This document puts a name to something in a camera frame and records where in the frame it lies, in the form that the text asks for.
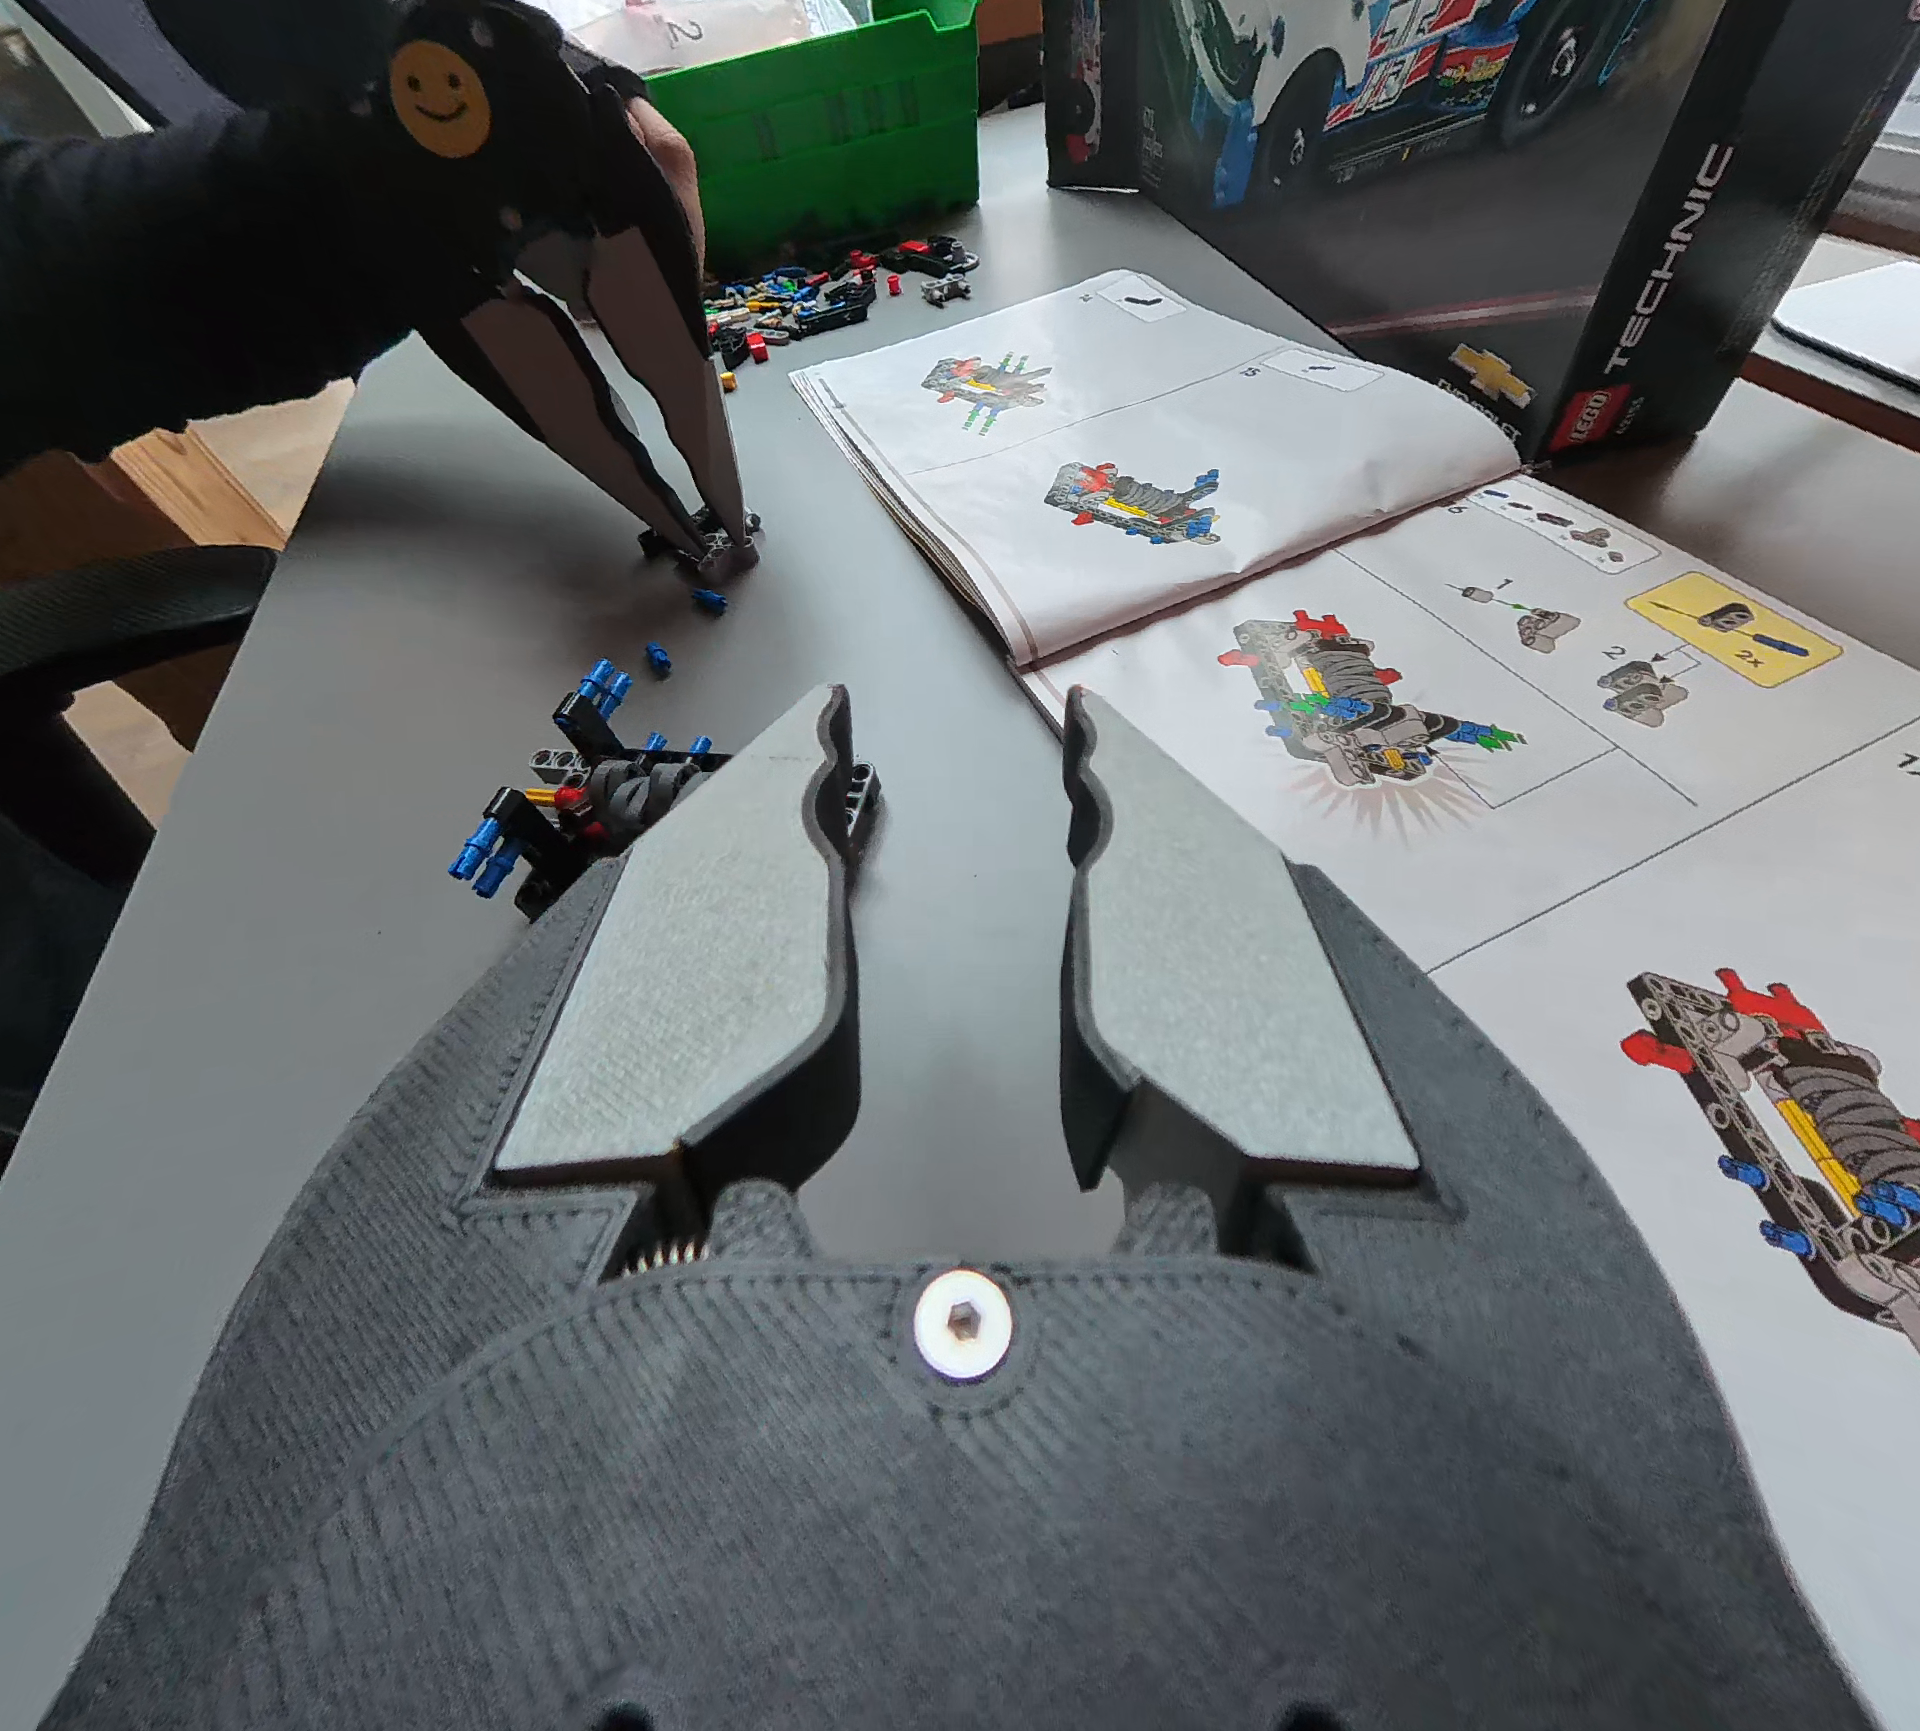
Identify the white instruction booklet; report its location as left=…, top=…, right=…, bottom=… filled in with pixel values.
left=786, top=268, right=1920, bottom=1731

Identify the wooden desk leg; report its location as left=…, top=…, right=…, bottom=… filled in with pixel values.
left=0, top=382, right=360, bottom=594

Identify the black office chair armrest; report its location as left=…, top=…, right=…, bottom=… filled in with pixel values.
left=0, top=544, right=284, bottom=894

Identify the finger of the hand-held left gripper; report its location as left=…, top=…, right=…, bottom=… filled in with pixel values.
left=585, top=229, right=753, bottom=582
left=424, top=274, right=714, bottom=556

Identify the person's left hand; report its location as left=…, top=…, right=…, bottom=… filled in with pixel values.
left=622, top=95, right=710, bottom=316

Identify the person's left forearm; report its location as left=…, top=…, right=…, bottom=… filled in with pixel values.
left=0, top=105, right=504, bottom=480

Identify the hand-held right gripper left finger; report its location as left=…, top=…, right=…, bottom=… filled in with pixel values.
left=493, top=682, right=865, bottom=1200

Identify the lego engine frame assembly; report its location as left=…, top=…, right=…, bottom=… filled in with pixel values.
left=445, top=658, right=888, bottom=924

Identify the green plastic bin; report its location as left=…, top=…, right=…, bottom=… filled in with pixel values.
left=644, top=0, right=984, bottom=278

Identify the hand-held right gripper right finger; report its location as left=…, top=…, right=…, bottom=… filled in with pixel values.
left=1057, top=686, right=1423, bottom=1196

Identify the pile of loose lego pieces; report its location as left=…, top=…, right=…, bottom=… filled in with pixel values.
left=703, top=237, right=984, bottom=390

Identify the black race car printed box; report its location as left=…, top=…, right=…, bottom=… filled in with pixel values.
left=1035, top=0, right=1920, bottom=466

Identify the white flat device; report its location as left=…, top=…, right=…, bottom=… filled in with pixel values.
left=1771, top=263, right=1920, bottom=390

